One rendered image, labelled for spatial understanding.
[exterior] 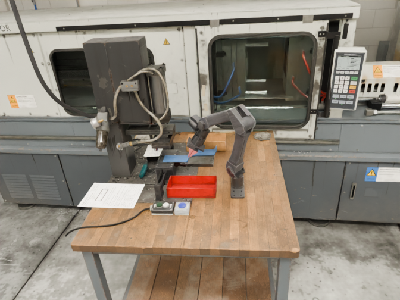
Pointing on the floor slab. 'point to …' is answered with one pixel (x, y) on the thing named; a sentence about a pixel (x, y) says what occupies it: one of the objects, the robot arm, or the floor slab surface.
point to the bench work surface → (203, 237)
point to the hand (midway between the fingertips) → (188, 156)
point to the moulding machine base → (349, 186)
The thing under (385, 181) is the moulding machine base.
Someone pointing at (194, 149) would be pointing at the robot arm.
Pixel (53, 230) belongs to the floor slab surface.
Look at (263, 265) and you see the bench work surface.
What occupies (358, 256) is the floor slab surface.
